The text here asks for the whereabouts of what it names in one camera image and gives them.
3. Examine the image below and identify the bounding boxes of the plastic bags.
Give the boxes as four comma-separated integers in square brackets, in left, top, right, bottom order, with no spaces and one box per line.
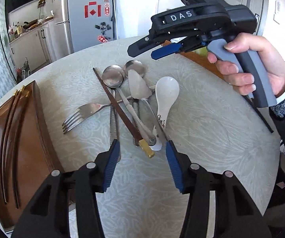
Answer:
[16,58,32,82]

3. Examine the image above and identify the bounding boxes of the large steel spoon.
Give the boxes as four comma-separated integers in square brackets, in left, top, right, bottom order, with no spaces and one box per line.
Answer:
[102,65,125,163]

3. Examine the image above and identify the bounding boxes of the silver refrigerator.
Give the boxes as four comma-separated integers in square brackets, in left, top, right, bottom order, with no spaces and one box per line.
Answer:
[52,0,119,54]

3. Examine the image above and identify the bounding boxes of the white kitchen cabinet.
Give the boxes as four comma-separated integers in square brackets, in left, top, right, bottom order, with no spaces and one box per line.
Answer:
[8,20,58,73]

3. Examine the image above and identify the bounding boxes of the person's right hand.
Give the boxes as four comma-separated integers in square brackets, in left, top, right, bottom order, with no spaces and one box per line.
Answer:
[207,33,285,97]

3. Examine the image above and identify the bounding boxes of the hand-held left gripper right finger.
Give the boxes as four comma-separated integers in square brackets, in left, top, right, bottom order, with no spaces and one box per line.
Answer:
[165,140,264,238]

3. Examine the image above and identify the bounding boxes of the white ceramic spoon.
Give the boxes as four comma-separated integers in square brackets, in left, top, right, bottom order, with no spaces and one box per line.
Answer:
[149,76,180,152]

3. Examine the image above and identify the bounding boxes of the red square fridge sticker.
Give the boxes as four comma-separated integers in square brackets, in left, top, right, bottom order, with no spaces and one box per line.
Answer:
[84,2,101,18]

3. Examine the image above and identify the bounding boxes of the black wok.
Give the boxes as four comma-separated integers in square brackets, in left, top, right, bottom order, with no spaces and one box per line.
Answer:
[23,18,39,29]

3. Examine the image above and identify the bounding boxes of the brown wooden tray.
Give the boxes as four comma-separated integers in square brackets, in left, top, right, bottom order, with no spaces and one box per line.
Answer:
[0,80,63,231]

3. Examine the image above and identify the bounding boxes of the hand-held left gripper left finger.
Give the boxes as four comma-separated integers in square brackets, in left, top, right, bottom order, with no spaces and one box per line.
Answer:
[11,139,121,238]

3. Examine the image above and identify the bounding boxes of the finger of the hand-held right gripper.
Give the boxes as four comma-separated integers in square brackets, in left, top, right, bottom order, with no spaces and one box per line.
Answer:
[128,36,168,57]
[151,43,184,60]

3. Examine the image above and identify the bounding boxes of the black flower fridge magnets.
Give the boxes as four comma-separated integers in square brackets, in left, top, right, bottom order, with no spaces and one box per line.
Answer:
[95,22,112,36]

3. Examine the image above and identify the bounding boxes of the steel fork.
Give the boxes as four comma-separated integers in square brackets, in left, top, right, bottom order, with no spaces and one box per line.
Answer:
[62,86,156,135]

